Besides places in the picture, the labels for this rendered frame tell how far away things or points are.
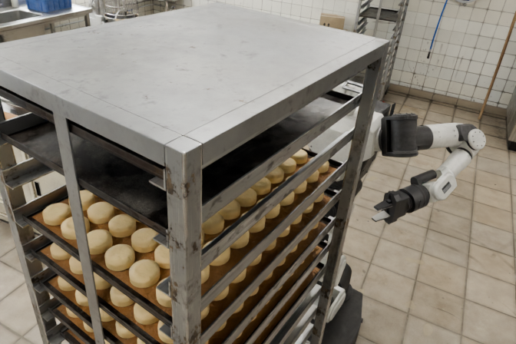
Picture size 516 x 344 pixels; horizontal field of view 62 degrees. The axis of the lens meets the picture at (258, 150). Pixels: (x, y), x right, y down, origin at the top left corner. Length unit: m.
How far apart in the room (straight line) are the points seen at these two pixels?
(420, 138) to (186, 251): 1.18
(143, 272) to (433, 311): 2.38
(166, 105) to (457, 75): 5.51
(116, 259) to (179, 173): 0.34
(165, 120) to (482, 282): 2.95
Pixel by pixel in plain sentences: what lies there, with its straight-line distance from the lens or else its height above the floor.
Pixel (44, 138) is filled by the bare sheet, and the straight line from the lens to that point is 0.84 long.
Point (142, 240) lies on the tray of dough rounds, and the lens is 0.82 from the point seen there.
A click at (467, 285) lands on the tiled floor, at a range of 3.23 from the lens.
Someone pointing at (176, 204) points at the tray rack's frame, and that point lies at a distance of 0.51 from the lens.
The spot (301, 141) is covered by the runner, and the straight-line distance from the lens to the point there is 0.78.
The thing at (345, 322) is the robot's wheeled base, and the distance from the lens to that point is 2.48.
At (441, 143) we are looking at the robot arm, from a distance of 1.67.
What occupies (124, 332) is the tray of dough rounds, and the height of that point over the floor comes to 1.33.
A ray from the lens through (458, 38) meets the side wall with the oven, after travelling 5.84.
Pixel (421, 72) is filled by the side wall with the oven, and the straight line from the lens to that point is 5.97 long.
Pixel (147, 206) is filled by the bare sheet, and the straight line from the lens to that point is 0.63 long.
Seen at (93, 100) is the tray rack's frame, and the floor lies 1.82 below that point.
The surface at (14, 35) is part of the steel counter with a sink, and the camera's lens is 5.05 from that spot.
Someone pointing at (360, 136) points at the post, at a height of 1.59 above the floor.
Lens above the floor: 2.05
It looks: 30 degrees down
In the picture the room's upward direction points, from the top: 5 degrees clockwise
